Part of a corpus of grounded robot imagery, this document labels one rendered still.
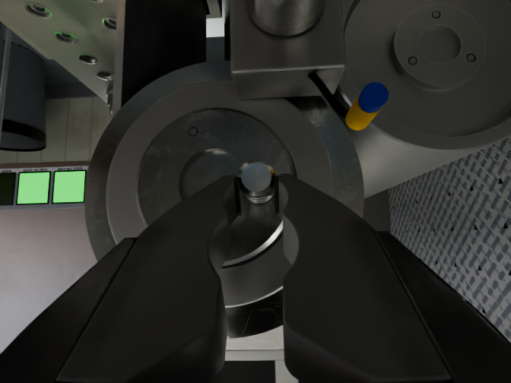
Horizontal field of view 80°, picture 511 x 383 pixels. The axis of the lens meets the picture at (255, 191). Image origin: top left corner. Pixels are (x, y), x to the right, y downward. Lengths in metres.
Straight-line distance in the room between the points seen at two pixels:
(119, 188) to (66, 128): 2.75
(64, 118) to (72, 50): 2.47
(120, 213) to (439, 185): 0.26
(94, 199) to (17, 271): 0.46
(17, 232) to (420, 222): 0.59
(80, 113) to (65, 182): 2.32
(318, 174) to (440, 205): 0.18
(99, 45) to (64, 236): 0.30
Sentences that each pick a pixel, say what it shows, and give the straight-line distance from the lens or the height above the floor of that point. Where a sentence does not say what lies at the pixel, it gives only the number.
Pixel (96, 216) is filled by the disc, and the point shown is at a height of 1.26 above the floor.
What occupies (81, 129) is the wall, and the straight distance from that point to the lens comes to 2.84.
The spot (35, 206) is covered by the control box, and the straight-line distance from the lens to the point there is 0.61.
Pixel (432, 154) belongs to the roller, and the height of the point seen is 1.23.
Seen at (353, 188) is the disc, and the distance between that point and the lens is 0.17.
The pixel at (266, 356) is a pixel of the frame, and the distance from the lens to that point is 0.52.
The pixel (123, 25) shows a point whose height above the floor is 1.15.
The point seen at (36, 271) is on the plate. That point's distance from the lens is 0.61.
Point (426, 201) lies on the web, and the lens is 0.34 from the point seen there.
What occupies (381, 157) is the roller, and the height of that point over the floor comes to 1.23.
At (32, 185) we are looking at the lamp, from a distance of 0.62.
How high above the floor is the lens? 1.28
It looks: 9 degrees down
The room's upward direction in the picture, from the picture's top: 179 degrees clockwise
